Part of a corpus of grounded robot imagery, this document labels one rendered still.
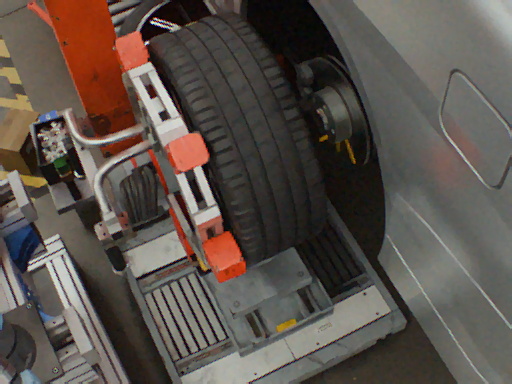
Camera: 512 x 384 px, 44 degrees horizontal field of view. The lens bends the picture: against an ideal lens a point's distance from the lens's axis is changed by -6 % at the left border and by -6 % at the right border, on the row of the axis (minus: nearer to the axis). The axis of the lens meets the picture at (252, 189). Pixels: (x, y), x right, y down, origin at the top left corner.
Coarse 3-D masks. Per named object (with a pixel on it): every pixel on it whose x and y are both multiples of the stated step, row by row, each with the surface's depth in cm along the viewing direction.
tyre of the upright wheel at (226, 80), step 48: (192, 48) 153; (240, 48) 151; (192, 96) 145; (240, 96) 146; (288, 96) 148; (240, 144) 145; (288, 144) 148; (240, 192) 147; (288, 192) 153; (240, 240) 156; (288, 240) 164
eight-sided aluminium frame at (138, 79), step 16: (144, 64) 161; (128, 80) 167; (144, 80) 158; (128, 96) 184; (144, 96) 153; (160, 96) 153; (176, 112) 149; (160, 128) 147; (176, 128) 147; (176, 176) 149; (176, 192) 199; (208, 192) 151; (176, 208) 195; (192, 208) 150; (208, 208) 151; (208, 224) 153; (192, 240) 186
